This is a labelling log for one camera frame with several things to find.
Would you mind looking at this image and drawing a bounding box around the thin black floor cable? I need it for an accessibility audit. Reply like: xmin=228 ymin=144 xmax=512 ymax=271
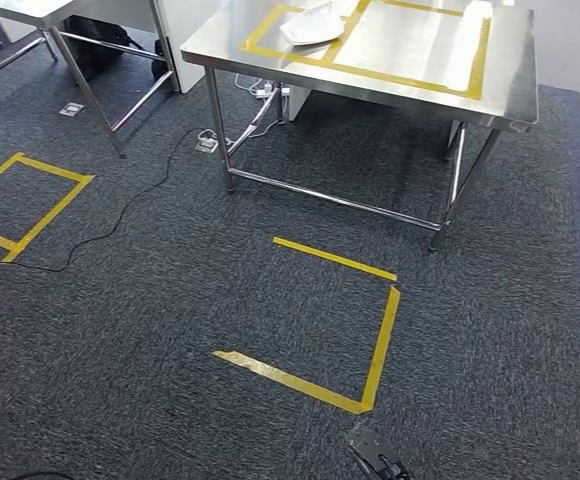
xmin=0 ymin=125 xmax=206 ymax=274

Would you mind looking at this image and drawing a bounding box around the yellow floor tape outline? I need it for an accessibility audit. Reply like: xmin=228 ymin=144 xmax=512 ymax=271
xmin=0 ymin=152 xmax=95 ymax=265

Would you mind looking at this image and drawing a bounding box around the stainless steel table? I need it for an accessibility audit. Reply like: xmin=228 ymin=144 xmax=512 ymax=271
xmin=0 ymin=0 xmax=181 ymax=160

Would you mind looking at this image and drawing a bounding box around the stainless steel workbench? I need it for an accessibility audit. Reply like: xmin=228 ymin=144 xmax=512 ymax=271
xmin=181 ymin=0 xmax=540 ymax=253

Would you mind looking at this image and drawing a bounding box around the black wheeled object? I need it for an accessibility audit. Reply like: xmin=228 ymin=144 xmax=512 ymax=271
xmin=64 ymin=16 xmax=169 ymax=84

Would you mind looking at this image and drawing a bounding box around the white curved plastic part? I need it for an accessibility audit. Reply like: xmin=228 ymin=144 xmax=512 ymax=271
xmin=279 ymin=1 xmax=346 ymax=46

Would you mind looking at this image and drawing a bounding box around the metal floor socket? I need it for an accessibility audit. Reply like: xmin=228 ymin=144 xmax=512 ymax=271
xmin=195 ymin=129 xmax=220 ymax=154

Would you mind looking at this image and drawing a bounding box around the white plug cable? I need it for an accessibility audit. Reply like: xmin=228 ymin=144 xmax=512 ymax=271
xmin=197 ymin=72 xmax=292 ymax=148

